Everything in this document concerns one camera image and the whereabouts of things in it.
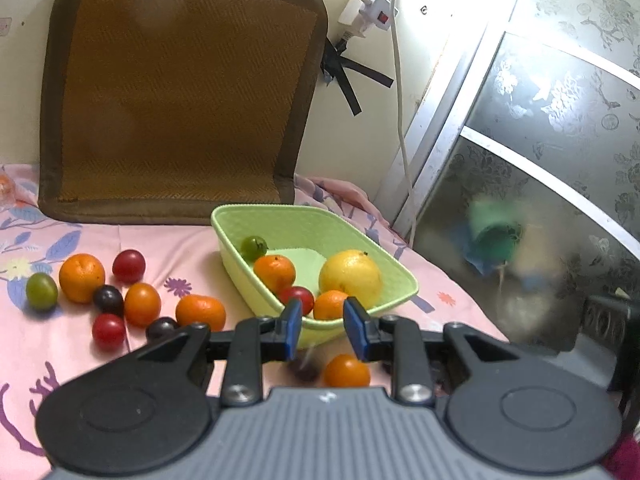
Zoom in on black tape cluster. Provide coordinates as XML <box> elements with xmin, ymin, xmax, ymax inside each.
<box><xmin>319</xmin><ymin>35</ymin><xmax>396</xmax><ymax>117</ymax></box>

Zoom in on green plum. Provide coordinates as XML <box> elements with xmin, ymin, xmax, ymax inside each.
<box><xmin>240</xmin><ymin>236</ymin><xmax>269</xmax><ymax>262</ymax></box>
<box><xmin>26</xmin><ymin>273</ymin><xmax>58</xmax><ymax>311</ymax></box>

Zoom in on mandarin orange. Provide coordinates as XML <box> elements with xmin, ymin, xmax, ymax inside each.
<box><xmin>175</xmin><ymin>294</ymin><xmax>227</xmax><ymax>332</ymax></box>
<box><xmin>323</xmin><ymin>354</ymin><xmax>371</xmax><ymax>388</ymax></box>
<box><xmin>253</xmin><ymin>255</ymin><xmax>296</xmax><ymax>295</ymax></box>
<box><xmin>313</xmin><ymin>290</ymin><xmax>349</xmax><ymax>321</ymax></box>

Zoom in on pink floral bedsheet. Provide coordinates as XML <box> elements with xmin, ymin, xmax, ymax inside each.
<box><xmin>0</xmin><ymin>162</ymin><xmax>506</xmax><ymax>480</ymax></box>

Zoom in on large yellow lemon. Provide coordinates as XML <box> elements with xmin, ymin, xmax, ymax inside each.
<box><xmin>318</xmin><ymin>249</ymin><xmax>383</xmax><ymax>309</ymax></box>

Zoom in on white power strip with cable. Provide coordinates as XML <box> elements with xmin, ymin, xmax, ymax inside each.
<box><xmin>390</xmin><ymin>0</ymin><xmax>418</xmax><ymax>247</ymax></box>

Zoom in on dark red cloth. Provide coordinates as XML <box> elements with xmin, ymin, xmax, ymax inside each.
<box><xmin>600</xmin><ymin>435</ymin><xmax>640</xmax><ymax>480</ymax></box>

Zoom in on dark purple plum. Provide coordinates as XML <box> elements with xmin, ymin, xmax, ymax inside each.
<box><xmin>92</xmin><ymin>284</ymin><xmax>125</xmax><ymax>317</ymax></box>
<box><xmin>145</xmin><ymin>316</ymin><xmax>180</xmax><ymax>341</ymax></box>
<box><xmin>289</xmin><ymin>347</ymin><xmax>321</xmax><ymax>382</ymax></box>

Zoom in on smooth small orange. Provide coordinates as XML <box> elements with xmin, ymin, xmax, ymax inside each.
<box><xmin>124</xmin><ymin>282</ymin><xmax>162</xmax><ymax>327</ymax></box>

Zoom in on large round orange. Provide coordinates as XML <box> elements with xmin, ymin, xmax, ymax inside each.
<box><xmin>58</xmin><ymin>254</ymin><xmax>106</xmax><ymax>304</ymax></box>

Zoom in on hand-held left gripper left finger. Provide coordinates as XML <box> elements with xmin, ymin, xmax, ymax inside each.
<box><xmin>135</xmin><ymin>299</ymin><xmax>304</xmax><ymax>407</ymax></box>

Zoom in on light green plastic basket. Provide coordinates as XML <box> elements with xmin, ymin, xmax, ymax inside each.
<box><xmin>210</xmin><ymin>203</ymin><xmax>420</xmax><ymax>348</ymax></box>

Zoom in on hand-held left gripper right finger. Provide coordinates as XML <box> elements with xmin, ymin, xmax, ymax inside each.
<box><xmin>344</xmin><ymin>296</ymin><xmax>521</xmax><ymax>407</ymax></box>

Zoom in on patterned glass sliding door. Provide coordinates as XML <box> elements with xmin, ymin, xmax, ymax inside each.
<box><xmin>375</xmin><ymin>0</ymin><xmax>640</xmax><ymax>396</ymax></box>

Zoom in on green blurry object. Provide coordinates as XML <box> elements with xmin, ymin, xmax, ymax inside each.
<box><xmin>465</xmin><ymin>197</ymin><xmax>526</xmax><ymax>266</ymax></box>

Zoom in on dark furniture piece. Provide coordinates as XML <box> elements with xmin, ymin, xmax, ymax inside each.
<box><xmin>582</xmin><ymin>294</ymin><xmax>640</xmax><ymax>393</ymax></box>

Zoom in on brown woven seat cushion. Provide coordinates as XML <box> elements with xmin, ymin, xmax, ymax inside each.
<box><xmin>39</xmin><ymin>0</ymin><xmax>329</xmax><ymax>226</ymax></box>

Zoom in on red plum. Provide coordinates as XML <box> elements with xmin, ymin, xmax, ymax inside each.
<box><xmin>278</xmin><ymin>286</ymin><xmax>315</xmax><ymax>317</ymax></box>
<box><xmin>112</xmin><ymin>249</ymin><xmax>147</xmax><ymax>283</ymax></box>
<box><xmin>92</xmin><ymin>313</ymin><xmax>126</xmax><ymax>351</ymax></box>

